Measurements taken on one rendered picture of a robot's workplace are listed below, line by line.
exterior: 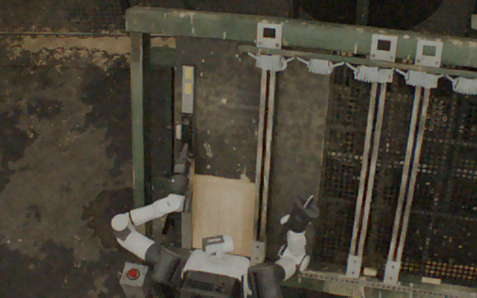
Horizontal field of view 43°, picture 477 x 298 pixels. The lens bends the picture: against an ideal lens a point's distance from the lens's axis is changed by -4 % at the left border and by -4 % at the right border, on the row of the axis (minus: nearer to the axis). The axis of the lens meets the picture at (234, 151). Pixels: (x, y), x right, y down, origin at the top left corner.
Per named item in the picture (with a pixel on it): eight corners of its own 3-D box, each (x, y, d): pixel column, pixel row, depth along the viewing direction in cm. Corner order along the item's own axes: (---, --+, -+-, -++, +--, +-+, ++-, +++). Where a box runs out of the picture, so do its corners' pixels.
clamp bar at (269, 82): (249, 254, 316) (238, 280, 294) (262, 18, 268) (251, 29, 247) (269, 256, 314) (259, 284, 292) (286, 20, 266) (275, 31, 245)
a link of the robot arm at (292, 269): (303, 276, 287) (285, 289, 267) (278, 264, 292) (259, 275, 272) (312, 255, 284) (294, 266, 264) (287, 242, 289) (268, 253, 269)
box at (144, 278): (126, 297, 321) (119, 282, 307) (133, 276, 328) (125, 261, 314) (148, 301, 319) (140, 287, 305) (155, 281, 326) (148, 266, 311)
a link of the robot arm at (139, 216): (156, 209, 290) (118, 223, 291) (149, 199, 282) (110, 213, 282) (161, 229, 284) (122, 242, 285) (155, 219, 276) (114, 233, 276)
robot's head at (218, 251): (233, 257, 262) (233, 241, 257) (209, 262, 259) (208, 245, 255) (228, 248, 267) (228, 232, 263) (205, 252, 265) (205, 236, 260)
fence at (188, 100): (184, 243, 323) (181, 247, 319) (185, 63, 285) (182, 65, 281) (193, 245, 322) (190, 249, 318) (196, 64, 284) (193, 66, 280)
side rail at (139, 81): (142, 230, 333) (135, 240, 323) (139, 24, 289) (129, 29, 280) (153, 232, 332) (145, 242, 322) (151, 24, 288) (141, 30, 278)
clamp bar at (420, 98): (380, 273, 302) (378, 302, 281) (417, 34, 255) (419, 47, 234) (400, 276, 300) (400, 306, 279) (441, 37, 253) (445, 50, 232)
